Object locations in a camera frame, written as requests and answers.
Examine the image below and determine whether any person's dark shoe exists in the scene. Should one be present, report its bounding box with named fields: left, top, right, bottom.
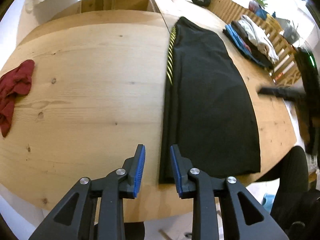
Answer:
left=122, top=221, right=146, bottom=240

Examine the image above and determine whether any dark red garment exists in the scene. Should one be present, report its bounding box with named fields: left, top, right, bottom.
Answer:
left=0, top=59, right=35, bottom=138

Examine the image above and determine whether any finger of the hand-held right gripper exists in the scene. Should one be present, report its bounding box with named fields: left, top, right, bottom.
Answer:
left=259, top=86, right=306, bottom=101

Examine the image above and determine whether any black pants yellow print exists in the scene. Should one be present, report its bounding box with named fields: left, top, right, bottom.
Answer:
left=158, top=16, right=262, bottom=183

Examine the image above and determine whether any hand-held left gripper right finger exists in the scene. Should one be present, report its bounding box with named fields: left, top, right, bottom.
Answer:
left=170, top=144, right=289, bottom=240

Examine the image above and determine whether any potted plant grey pot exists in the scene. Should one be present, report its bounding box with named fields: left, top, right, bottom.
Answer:
left=275, top=17, right=301, bottom=43

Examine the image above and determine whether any stack of folded clothes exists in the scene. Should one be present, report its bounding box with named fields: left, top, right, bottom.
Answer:
left=222, top=14, right=279, bottom=70

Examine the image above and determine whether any wooden slat railing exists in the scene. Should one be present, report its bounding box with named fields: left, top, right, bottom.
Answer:
left=209, top=0, right=302, bottom=88

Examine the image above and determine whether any person's right forearm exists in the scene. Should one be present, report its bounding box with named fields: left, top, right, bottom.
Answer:
left=270, top=146, right=314, bottom=222

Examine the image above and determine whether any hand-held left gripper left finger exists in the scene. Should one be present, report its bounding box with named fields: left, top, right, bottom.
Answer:
left=29, top=144, right=146, bottom=240

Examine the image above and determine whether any potted plant red pot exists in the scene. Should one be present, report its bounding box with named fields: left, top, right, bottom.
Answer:
left=248, top=0, right=268, bottom=12

